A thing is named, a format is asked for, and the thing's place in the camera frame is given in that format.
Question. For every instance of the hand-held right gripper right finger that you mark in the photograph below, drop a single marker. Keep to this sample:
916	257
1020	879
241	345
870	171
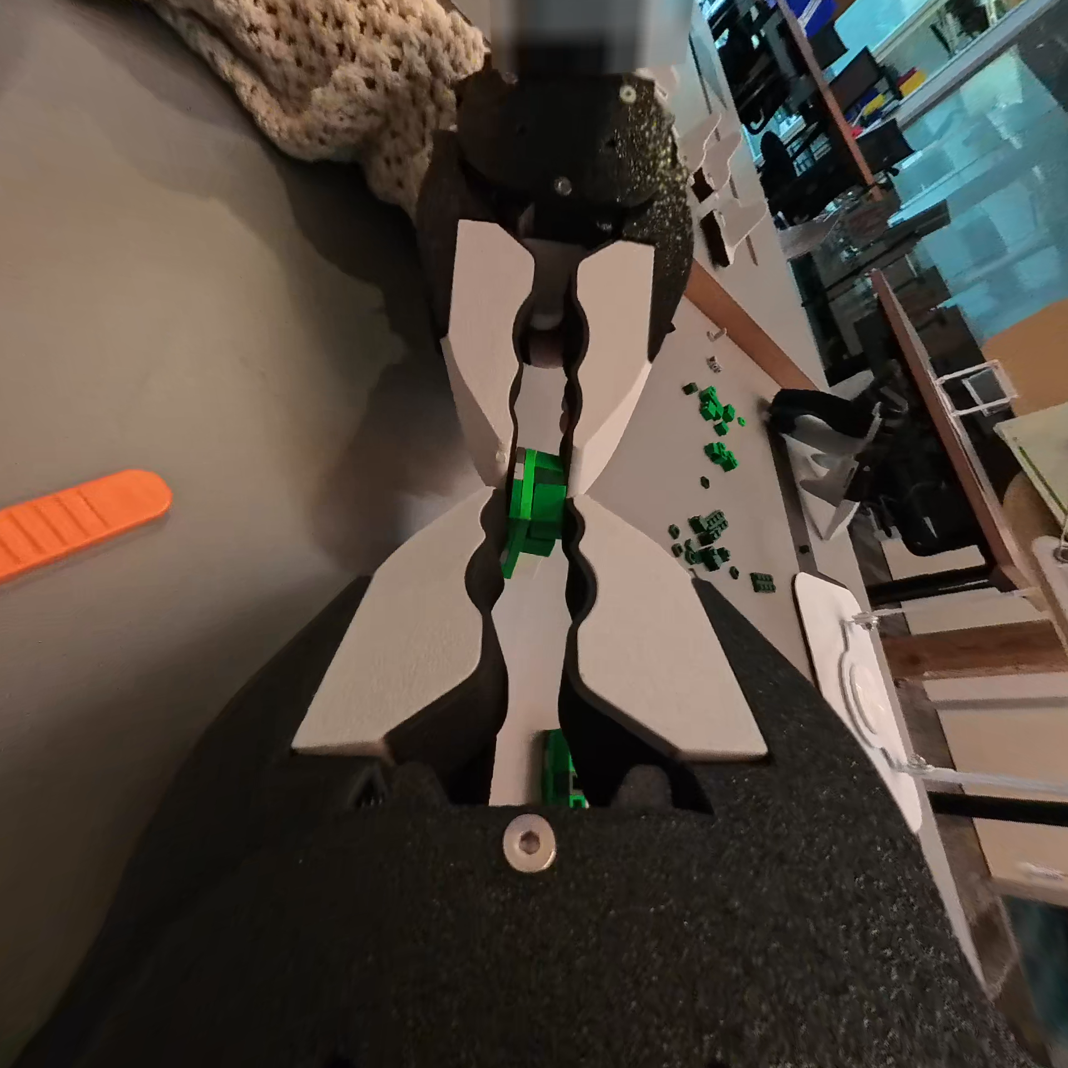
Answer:
667	659

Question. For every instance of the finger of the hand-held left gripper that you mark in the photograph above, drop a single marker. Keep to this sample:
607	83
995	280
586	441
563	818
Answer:
617	334
484	334

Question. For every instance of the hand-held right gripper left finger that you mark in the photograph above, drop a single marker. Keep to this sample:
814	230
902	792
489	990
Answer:
400	659

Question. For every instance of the green lego creeper head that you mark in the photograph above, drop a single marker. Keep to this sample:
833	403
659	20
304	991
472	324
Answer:
557	772

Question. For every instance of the green lego assembly white brick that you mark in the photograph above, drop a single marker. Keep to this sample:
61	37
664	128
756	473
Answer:
538	509

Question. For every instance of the person's left forearm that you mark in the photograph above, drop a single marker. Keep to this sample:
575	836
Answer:
334	75

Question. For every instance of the dark green lego plate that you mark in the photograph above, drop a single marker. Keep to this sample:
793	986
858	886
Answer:
762	583

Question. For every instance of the scattered bright green lego pieces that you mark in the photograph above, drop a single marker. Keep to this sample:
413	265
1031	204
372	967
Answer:
713	409

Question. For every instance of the scattered dark green lego pieces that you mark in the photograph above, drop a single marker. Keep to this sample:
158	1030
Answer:
705	542

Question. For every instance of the person's left hand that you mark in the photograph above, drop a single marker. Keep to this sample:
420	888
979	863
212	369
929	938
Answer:
546	349

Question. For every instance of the book stand with white base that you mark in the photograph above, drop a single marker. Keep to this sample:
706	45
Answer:
859	684

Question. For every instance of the black office chair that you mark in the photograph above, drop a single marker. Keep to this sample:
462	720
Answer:
788	179
926	509

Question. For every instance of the spare hand-held gripper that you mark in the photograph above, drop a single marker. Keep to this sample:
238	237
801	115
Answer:
826	450

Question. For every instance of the orange brick separator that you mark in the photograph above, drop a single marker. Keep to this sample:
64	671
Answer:
75	517

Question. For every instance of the tan rounded board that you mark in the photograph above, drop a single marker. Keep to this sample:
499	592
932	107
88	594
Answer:
1030	350

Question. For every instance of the white frame stand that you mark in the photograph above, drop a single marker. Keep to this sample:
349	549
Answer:
976	388

